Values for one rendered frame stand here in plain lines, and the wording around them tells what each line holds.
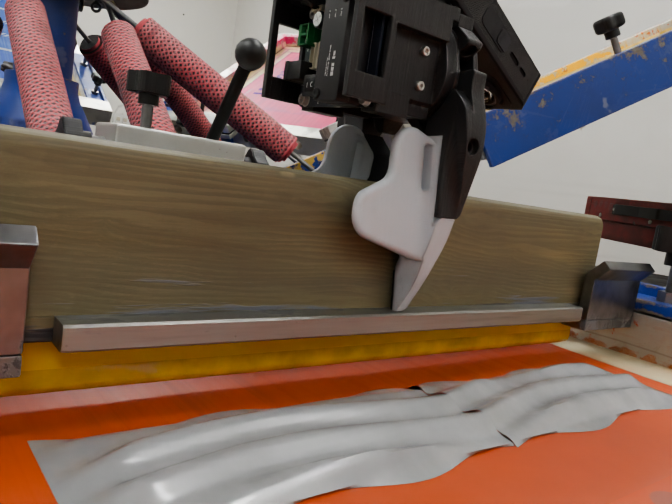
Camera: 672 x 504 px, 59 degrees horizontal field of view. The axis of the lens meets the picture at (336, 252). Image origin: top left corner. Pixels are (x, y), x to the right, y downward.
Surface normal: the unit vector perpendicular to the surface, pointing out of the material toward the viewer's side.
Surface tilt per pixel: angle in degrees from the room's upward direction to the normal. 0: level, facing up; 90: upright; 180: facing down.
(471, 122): 81
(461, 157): 106
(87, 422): 0
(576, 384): 33
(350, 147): 96
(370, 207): 83
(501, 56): 91
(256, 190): 90
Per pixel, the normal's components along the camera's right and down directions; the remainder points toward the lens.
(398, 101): 0.61, 0.18
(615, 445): 0.14, -0.98
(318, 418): 0.40, -0.74
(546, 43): -0.78, -0.04
